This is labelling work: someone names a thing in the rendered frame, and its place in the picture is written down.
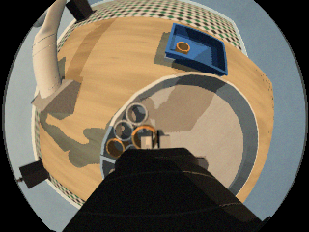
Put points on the blue tray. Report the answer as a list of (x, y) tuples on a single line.
[(203, 48)]

